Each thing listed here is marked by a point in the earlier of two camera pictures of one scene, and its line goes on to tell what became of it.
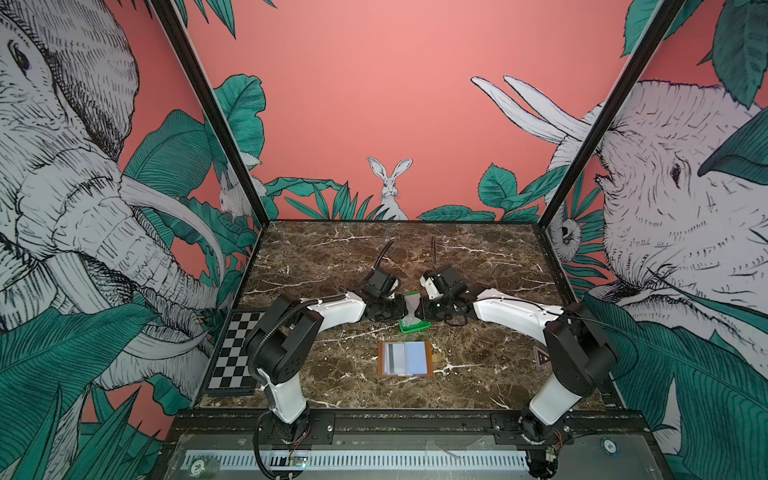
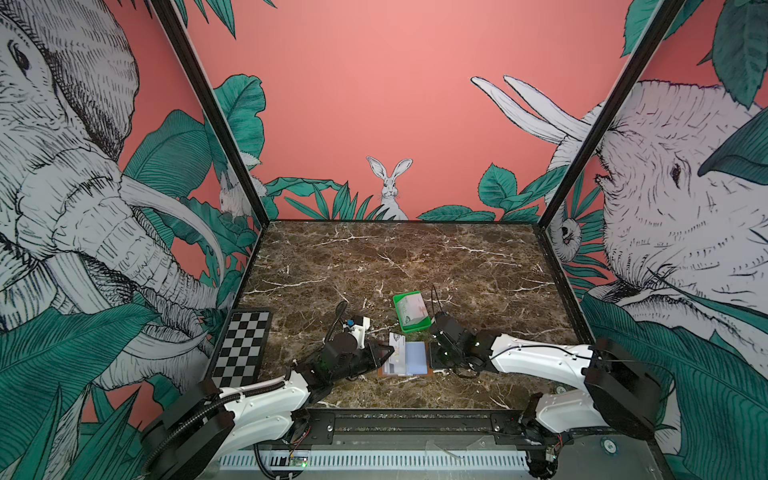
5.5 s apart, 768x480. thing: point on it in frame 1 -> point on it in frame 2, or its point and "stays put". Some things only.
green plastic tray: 411,322 stays put
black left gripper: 400,312 -> 374,356
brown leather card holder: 405,359 stays put
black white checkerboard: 231,375 stays put
